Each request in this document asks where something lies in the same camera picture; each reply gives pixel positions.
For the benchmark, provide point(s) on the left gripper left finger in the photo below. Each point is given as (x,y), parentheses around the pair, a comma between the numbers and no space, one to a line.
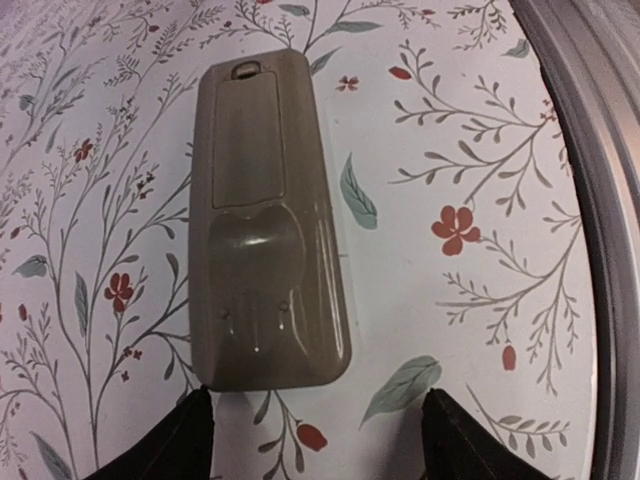
(180,446)

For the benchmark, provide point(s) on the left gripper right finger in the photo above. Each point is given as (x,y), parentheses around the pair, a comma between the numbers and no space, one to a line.
(457,446)

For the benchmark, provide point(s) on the beige remote control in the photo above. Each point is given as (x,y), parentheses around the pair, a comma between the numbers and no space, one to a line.
(267,306)

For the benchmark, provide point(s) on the front aluminium rail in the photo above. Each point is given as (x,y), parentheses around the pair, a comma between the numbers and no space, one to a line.
(589,59)

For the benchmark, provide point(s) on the floral patterned table mat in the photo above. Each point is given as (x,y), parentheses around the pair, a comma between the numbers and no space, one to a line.
(462,246)

